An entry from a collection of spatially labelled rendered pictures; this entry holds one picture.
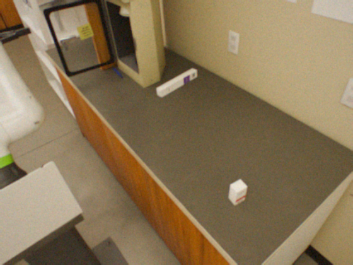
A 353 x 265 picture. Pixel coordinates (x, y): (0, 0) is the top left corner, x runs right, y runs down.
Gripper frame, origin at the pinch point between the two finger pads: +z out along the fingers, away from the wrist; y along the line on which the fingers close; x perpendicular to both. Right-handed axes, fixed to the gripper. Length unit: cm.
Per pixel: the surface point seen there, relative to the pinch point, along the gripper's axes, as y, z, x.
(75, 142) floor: 59, 9, 130
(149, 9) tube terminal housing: -39, 54, -5
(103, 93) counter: -27, 24, 36
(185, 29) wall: -24, 87, 18
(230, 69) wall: -63, 87, 30
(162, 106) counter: -59, 43, 36
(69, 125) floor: 90, 13, 129
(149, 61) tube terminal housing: -38, 50, 21
